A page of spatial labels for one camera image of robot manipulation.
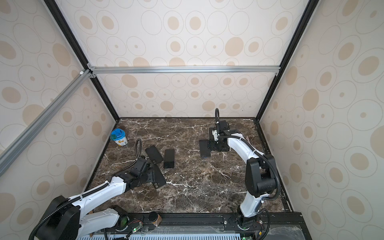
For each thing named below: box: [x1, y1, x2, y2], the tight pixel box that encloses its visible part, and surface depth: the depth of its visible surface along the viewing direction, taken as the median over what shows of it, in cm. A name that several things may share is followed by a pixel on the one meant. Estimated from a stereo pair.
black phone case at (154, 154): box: [145, 145, 164, 165], surface depth 102 cm
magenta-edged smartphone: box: [163, 149, 175, 169], surface depth 99 cm
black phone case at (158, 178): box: [152, 163, 167, 189], surface depth 89 cm
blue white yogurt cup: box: [110, 128, 128, 147], surface depth 99 cm
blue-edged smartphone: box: [199, 139, 211, 158], surface depth 102 cm
